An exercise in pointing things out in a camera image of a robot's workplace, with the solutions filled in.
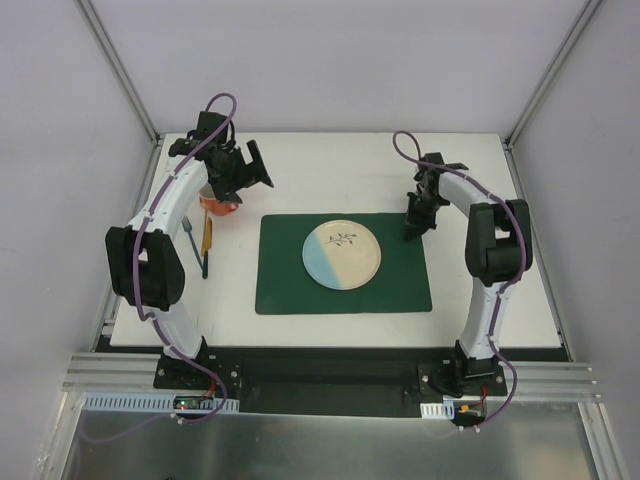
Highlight orange mug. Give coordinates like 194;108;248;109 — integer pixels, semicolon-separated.
199;185;239;216

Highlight gold knife black handle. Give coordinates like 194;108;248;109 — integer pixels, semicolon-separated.
201;216;213;279

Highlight blue fork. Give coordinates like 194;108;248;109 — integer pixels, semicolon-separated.
181;216;207;279

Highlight dark green placemat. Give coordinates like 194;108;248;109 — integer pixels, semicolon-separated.
255;213;433;315

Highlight cream and blue plate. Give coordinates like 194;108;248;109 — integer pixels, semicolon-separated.
301;220;382;291

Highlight gold spoon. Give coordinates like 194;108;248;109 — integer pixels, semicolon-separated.
201;211;212;254

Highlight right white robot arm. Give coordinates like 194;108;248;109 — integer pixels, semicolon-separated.
404;153;533;398

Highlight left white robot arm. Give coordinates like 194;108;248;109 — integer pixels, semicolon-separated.
105;111;273;389

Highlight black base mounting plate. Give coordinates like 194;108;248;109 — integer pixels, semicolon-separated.
153;347;507;418

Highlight right aluminium frame post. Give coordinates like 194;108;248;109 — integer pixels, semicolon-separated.
503;0;604;151

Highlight aluminium frame post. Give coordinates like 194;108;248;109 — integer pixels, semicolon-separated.
74;0;160;145
503;0;604;151

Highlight right white cable duct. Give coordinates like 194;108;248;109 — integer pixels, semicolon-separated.
420;400;455;420

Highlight white cable duct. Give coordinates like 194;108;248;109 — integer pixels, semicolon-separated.
420;400;455;420
83;393;240;415

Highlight left aluminium frame post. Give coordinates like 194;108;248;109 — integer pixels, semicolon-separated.
74;0;160;145

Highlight aluminium rail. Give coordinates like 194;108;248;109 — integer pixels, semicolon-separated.
63;352;159;391

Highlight left white cable duct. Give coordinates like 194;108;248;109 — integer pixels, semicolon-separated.
83;393;240;415

